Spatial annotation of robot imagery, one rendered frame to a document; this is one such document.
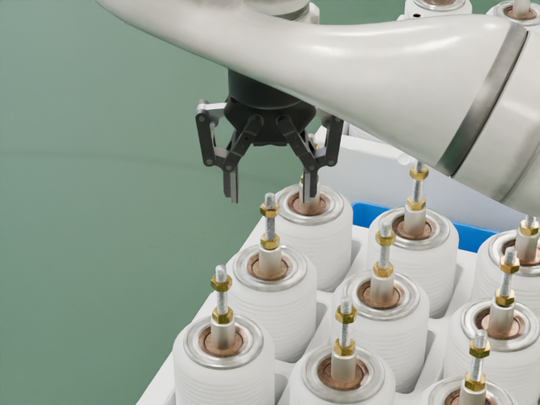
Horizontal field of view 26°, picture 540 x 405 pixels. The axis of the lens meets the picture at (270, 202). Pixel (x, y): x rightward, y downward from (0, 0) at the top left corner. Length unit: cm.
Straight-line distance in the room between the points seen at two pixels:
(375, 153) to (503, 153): 88
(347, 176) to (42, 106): 64
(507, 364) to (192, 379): 29
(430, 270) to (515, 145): 62
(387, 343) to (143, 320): 47
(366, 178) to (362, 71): 90
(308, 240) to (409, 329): 17
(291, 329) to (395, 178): 38
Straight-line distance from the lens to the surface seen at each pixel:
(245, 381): 108
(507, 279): 110
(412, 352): 116
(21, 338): 151
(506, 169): 63
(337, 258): 128
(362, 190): 153
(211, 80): 201
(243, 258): 120
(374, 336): 113
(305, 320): 119
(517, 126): 62
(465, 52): 62
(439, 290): 126
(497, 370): 112
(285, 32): 65
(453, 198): 150
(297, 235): 124
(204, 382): 108
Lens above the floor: 99
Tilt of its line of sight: 36 degrees down
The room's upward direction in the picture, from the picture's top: straight up
